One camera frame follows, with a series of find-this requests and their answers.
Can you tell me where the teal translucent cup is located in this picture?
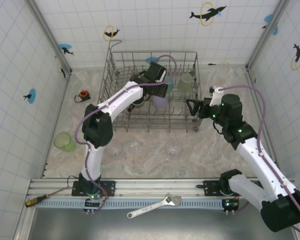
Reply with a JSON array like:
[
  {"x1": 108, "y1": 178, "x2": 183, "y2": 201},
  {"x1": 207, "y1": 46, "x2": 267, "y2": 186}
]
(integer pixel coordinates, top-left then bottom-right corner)
[{"x1": 166, "y1": 76, "x2": 175, "y2": 95}]

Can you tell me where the purple plastic cup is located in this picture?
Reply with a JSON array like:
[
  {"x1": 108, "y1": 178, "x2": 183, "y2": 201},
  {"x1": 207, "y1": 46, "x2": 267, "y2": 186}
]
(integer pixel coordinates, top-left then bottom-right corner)
[{"x1": 151, "y1": 94, "x2": 169, "y2": 110}]

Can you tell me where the pale olive translucent cup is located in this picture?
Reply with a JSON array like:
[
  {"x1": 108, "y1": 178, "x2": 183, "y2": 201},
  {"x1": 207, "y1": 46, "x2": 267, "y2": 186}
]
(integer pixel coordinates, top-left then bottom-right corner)
[{"x1": 177, "y1": 72, "x2": 193, "y2": 95}]

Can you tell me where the black orange tape measure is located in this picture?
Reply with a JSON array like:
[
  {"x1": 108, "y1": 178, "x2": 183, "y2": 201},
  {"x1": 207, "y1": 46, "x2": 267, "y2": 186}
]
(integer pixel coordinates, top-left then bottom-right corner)
[{"x1": 74, "y1": 89, "x2": 91, "y2": 103}]

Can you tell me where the silver adjustable wrench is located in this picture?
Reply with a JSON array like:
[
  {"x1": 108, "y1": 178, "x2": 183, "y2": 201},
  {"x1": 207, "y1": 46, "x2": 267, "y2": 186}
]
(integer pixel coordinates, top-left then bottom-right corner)
[{"x1": 126, "y1": 192, "x2": 182, "y2": 220}]

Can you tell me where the green translucent cup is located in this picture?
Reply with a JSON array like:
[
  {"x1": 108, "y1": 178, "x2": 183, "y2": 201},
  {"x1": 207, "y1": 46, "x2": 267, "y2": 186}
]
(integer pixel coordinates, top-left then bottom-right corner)
[{"x1": 53, "y1": 132, "x2": 77, "y2": 154}]

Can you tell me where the grey metal sheet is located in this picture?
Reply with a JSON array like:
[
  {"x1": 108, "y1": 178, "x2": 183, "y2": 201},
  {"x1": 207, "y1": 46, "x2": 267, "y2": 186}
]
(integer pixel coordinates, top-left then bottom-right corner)
[{"x1": 31, "y1": 207, "x2": 297, "y2": 240}]

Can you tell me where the yellow black screwdriver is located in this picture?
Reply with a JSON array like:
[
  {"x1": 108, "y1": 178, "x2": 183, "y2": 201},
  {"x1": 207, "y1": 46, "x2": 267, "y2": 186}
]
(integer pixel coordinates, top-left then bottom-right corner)
[{"x1": 25, "y1": 186, "x2": 73, "y2": 208}]

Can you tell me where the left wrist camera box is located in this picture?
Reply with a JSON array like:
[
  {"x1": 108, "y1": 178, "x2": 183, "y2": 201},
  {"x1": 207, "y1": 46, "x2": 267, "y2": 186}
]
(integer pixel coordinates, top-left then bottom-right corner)
[{"x1": 155, "y1": 71, "x2": 167, "y2": 84}]

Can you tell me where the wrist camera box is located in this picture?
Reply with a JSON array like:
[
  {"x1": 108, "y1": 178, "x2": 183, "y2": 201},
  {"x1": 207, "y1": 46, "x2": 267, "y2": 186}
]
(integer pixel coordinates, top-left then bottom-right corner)
[
  {"x1": 208, "y1": 86, "x2": 224, "y2": 107},
  {"x1": 155, "y1": 71, "x2": 167, "y2": 84}
]

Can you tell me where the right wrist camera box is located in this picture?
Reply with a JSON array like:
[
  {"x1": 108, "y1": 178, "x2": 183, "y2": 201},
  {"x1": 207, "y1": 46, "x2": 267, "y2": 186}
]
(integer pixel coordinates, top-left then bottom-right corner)
[{"x1": 208, "y1": 86, "x2": 224, "y2": 107}]

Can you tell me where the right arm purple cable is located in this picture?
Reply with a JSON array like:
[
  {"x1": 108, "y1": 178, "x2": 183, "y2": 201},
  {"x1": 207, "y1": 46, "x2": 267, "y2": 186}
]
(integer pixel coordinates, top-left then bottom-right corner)
[{"x1": 217, "y1": 84, "x2": 300, "y2": 237}]

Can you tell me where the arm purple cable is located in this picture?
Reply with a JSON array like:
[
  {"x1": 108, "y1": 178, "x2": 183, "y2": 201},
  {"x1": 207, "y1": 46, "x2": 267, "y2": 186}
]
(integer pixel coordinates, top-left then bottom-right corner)
[
  {"x1": 74, "y1": 54, "x2": 178, "y2": 213},
  {"x1": 217, "y1": 84, "x2": 300, "y2": 237}
]

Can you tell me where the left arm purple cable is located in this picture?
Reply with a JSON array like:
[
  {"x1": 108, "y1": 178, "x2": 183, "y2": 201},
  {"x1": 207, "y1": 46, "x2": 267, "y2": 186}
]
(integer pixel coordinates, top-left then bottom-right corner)
[{"x1": 74, "y1": 54, "x2": 178, "y2": 213}]

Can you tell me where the grey wire dish rack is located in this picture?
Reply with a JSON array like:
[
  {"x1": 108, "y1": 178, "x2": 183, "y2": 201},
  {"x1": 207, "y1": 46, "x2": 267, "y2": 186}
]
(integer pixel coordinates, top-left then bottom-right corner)
[{"x1": 97, "y1": 39, "x2": 204, "y2": 135}]

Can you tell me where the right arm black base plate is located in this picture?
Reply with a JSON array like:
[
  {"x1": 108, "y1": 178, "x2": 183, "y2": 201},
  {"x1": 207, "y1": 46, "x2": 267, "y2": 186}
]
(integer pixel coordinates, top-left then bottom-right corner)
[{"x1": 197, "y1": 179, "x2": 240, "y2": 197}]

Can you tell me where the large dolphin ring sticker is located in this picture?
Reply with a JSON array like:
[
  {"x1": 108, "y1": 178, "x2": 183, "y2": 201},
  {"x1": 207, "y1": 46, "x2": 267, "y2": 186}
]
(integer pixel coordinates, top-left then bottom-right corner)
[{"x1": 189, "y1": 1, "x2": 227, "y2": 27}]

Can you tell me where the aluminium corner post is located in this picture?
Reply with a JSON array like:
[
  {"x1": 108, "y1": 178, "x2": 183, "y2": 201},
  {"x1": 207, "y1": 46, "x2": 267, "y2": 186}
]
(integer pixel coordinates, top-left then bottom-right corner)
[
  {"x1": 246, "y1": 0, "x2": 290, "y2": 70},
  {"x1": 24, "y1": 0, "x2": 73, "y2": 76}
]

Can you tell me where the aluminium mounting rail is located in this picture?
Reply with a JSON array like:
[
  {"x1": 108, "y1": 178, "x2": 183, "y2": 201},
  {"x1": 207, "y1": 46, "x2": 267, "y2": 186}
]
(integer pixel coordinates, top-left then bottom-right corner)
[{"x1": 27, "y1": 177, "x2": 300, "y2": 200}]

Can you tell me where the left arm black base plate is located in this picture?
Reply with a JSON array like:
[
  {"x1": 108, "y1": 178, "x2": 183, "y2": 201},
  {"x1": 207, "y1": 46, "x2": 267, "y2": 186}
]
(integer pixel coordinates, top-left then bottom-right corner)
[{"x1": 71, "y1": 179, "x2": 116, "y2": 197}]

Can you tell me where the light blue slotted cable duct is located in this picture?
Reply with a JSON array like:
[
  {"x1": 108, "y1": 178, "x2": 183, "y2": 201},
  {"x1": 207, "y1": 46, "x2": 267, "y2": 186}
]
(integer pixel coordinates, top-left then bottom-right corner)
[{"x1": 36, "y1": 198, "x2": 240, "y2": 209}]

